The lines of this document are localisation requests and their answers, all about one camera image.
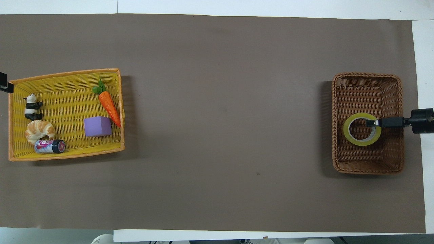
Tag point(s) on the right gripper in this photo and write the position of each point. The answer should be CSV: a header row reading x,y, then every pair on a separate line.
x,y
422,120

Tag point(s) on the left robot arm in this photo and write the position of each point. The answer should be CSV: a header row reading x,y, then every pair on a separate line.
x,y
102,239

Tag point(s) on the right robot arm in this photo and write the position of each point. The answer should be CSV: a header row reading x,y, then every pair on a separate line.
x,y
318,241

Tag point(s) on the brown wicker basket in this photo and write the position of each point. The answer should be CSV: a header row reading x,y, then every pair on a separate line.
x,y
366,91

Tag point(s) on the yellow tape roll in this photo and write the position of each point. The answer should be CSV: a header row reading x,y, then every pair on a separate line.
x,y
349,135

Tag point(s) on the yellow wicker basket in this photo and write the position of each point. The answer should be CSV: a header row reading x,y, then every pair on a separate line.
x,y
67,101

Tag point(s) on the orange toy carrot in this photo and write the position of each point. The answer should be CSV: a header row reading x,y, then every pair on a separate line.
x,y
109,105

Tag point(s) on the purple foam block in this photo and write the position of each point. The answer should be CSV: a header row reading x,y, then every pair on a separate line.
x,y
97,126

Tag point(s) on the small drink can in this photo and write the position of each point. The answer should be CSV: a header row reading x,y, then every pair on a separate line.
x,y
49,146

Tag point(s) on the toy croissant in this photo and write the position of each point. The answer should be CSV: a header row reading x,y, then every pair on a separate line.
x,y
39,130

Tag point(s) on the panda figurine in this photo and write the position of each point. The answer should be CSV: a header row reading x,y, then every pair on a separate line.
x,y
31,108

